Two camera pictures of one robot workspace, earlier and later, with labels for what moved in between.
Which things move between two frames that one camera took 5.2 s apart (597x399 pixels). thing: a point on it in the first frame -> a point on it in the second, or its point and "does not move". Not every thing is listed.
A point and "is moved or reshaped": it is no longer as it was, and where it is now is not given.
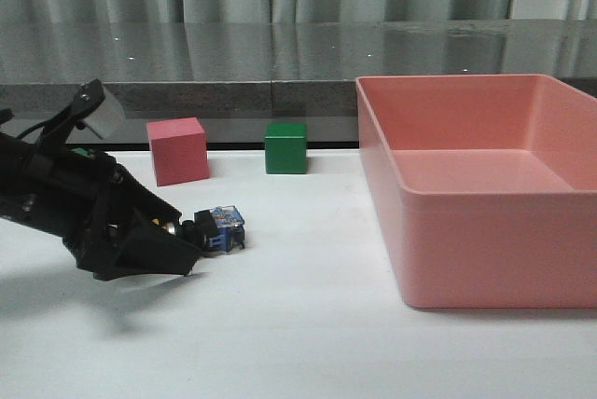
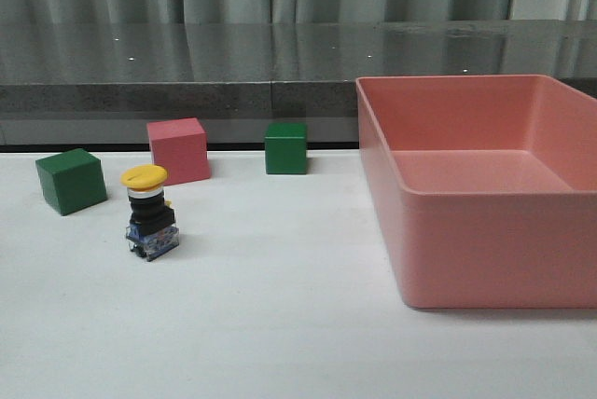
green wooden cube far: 285,148 does not move
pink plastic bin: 486,187 does not move
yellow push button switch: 219,228 is moved or reshaped
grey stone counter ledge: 239,75 does not move
